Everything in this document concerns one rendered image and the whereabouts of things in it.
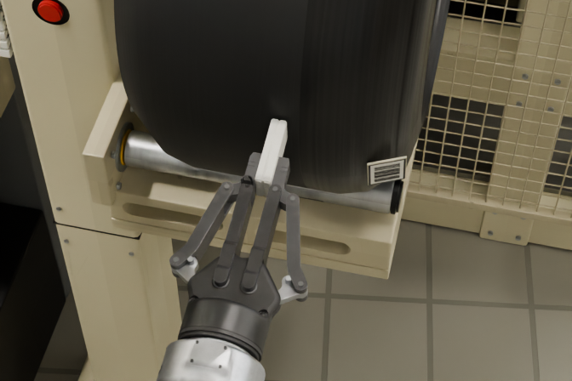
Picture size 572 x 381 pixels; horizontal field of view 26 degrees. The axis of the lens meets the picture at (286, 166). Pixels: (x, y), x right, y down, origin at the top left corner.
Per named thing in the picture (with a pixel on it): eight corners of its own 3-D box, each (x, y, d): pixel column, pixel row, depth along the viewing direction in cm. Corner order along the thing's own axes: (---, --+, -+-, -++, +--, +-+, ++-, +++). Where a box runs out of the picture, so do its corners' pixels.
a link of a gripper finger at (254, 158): (251, 207, 115) (220, 201, 116) (264, 162, 118) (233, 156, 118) (250, 199, 114) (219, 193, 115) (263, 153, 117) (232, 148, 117)
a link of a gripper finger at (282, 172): (265, 201, 114) (297, 207, 113) (278, 156, 116) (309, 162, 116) (266, 210, 115) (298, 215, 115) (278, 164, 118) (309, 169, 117)
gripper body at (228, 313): (263, 348, 103) (288, 251, 108) (165, 327, 105) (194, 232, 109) (266, 380, 110) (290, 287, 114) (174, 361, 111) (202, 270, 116)
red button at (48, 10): (38, 20, 146) (35, 2, 143) (44, 10, 147) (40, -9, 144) (63, 25, 145) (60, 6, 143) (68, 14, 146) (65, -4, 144)
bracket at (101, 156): (91, 203, 153) (80, 153, 145) (180, -13, 177) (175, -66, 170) (117, 208, 153) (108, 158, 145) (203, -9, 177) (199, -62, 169)
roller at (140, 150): (128, 133, 155) (120, 167, 154) (120, 123, 151) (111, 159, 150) (404, 183, 150) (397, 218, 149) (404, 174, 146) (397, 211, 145)
